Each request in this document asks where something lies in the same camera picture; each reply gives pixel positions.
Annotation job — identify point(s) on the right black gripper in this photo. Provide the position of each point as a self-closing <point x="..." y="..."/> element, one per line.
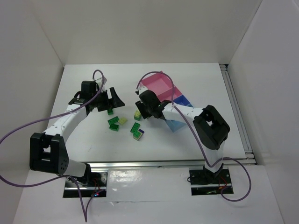
<point x="141" y="109"/>

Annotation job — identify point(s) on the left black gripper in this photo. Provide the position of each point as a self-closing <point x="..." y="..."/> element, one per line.
<point x="106" y="99"/>

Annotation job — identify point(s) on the green and yellow lego stack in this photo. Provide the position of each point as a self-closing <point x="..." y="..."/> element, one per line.
<point x="137" y="115"/>

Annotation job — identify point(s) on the green yellow blue lego stack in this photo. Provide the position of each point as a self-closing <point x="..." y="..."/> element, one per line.
<point x="138" y="134"/>

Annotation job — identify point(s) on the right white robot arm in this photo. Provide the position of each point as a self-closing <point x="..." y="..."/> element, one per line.
<point x="208" y="126"/>

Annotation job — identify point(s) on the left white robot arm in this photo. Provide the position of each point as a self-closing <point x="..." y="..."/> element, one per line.
<point x="48" y="151"/>

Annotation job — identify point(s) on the green long lego brick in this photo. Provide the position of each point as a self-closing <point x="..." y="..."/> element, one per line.
<point x="113" y="120"/>

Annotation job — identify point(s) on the yellow lego brick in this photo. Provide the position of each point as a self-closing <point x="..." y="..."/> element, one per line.
<point x="122" y="120"/>

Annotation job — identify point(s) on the green narrow lego brick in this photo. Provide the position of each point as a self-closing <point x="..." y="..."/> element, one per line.
<point x="135" y="127"/>

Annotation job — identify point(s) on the green small lego upside down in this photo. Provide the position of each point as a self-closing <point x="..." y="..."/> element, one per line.
<point x="114" y="127"/>

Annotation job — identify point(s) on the small pink container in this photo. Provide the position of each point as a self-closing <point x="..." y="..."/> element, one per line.
<point x="174" y="93"/>

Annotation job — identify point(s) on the large pink container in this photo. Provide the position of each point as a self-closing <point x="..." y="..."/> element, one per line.
<point x="159" y="84"/>

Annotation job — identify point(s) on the light blue container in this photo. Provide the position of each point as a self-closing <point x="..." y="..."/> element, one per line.
<point x="175" y="125"/>

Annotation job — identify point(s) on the dark blue container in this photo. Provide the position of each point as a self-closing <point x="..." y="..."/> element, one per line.
<point x="182" y="100"/>

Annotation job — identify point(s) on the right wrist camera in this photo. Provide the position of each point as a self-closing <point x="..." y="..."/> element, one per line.
<point x="141" y="89"/>

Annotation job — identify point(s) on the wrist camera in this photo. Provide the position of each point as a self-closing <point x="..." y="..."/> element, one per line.
<point x="101" y="82"/>
<point x="141" y="89"/>

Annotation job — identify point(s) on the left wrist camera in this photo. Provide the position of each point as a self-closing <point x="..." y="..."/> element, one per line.
<point x="101" y="82"/>

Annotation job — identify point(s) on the aluminium front rail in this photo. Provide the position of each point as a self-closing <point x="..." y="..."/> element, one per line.
<point x="146" y="164"/>

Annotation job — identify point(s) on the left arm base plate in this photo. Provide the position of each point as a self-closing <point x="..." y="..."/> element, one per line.
<point x="96" y="186"/>

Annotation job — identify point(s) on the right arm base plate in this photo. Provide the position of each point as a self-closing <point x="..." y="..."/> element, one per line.
<point x="201" y="184"/>

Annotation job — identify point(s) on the aluminium side rail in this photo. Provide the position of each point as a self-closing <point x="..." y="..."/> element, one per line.
<point x="237" y="114"/>

